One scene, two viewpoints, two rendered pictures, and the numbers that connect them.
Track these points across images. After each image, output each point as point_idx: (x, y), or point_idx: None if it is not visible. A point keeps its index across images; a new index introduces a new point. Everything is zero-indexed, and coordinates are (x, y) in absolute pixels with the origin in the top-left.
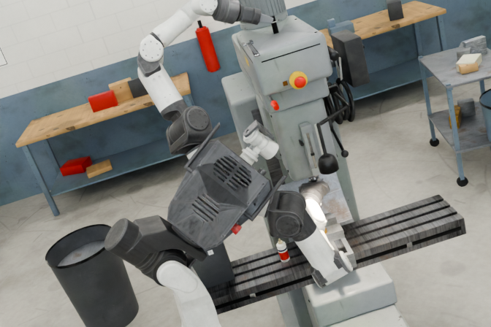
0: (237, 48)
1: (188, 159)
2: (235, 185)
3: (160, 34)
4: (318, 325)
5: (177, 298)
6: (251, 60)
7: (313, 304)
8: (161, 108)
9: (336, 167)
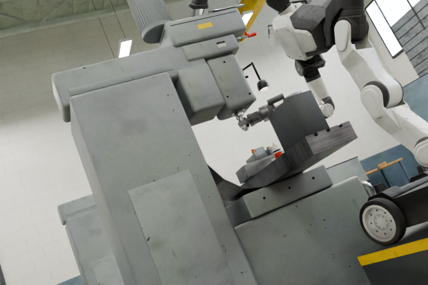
0: (93, 69)
1: (292, 6)
2: (289, 47)
3: None
4: (332, 181)
5: (368, 51)
6: (232, 11)
7: (322, 164)
8: None
9: (266, 87)
